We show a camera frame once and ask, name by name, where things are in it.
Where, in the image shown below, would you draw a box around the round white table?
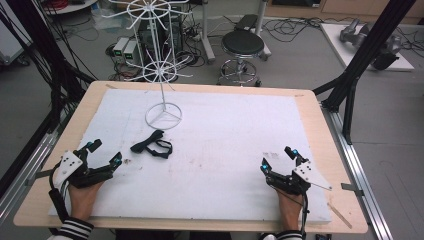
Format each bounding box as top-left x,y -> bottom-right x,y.
42,0 -> 100,16

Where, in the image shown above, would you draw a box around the metal clamp bracket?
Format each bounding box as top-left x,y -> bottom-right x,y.
340,182 -> 365,198
24,168 -> 55,187

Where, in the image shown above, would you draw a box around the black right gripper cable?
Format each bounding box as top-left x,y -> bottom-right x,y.
299,190 -> 312,240

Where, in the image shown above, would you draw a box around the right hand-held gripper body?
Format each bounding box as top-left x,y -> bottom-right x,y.
265,161 -> 333,197

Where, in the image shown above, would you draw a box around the person's striped sleeve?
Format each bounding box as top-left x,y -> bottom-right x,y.
259,229 -> 305,240
47,216 -> 95,240

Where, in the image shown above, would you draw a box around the white cabinet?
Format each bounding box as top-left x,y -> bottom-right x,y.
0,19 -> 33,67

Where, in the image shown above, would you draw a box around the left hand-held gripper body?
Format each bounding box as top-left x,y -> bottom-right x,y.
52,150 -> 116,192

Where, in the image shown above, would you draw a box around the person's left hand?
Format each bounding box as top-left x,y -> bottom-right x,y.
67,181 -> 105,222

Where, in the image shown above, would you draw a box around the person's left striped sleeve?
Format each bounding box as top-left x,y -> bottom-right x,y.
47,216 -> 95,240

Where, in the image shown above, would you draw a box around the red cable coil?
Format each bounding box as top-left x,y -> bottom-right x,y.
49,0 -> 70,10

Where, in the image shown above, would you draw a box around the tangled floor cables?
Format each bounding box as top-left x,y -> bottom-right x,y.
261,15 -> 338,44

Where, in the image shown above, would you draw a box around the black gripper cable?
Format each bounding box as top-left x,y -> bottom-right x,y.
47,159 -> 74,232
299,190 -> 312,240

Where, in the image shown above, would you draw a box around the black frame post with cables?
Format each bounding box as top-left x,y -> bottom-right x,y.
0,0 -> 98,134

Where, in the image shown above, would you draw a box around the white floor board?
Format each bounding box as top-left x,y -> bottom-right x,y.
319,21 -> 416,73

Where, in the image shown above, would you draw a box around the aluminium rail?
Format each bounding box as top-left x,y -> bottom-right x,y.
0,129 -> 60,219
320,102 -> 395,240

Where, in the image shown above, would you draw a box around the black round stool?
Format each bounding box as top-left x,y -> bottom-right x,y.
216,29 -> 272,88

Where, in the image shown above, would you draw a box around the white power supply box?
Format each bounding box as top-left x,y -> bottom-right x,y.
122,40 -> 140,67
112,36 -> 131,58

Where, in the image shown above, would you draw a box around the black foot pedal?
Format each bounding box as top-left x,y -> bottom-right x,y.
234,13 -> 260,33

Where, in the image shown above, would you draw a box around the person's right hand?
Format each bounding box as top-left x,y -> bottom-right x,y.
274,188 -> 305,232

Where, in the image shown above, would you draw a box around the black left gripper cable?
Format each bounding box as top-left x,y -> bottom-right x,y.
47,159 -> 74,232

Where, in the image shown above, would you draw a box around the thin wooden stick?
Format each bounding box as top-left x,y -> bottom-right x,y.
327,201 -> 353,230

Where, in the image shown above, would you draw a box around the black strap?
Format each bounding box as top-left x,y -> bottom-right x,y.
129,129 -> 174,160

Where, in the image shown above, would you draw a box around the person's right striped sleeve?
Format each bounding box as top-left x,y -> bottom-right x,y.
259,229 -> 305,240

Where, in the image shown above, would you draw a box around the white foam mat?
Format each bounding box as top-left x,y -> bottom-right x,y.
47,87 -> 333,225

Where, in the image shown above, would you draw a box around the black computer tower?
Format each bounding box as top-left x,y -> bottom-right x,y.
137,12 -> 184,58

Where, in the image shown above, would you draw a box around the white wire display rack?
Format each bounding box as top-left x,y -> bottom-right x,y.
101,0 -> 195,131

